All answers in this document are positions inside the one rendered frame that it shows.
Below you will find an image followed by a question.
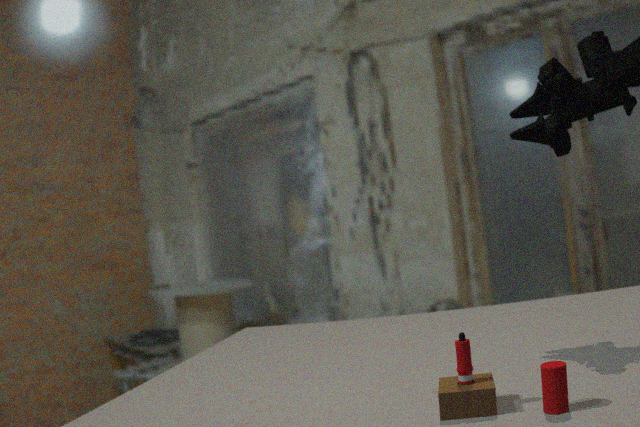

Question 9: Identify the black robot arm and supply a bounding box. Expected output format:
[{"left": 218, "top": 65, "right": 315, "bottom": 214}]
[{"left": 538, "top": 31, "right": 640, "bottom": 116}]

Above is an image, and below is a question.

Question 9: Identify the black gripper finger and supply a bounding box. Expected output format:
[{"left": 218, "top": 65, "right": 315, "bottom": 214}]
[
  {"left": 510, "top": 113, "right": 553, "bottom": 148},
  {"left": 510, "top": 82, "right": 551, "bottom": 119}
]

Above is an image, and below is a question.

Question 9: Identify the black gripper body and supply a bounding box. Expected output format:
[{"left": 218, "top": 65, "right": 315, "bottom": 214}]
[{"left": 540, "top": 82, "right": 598, "bottom": 157}]

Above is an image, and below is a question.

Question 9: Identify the tan wooden block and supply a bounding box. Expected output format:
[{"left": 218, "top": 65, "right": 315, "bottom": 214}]
[{"left": 438, "top": 372, "right": 498, "bottom": 421}]

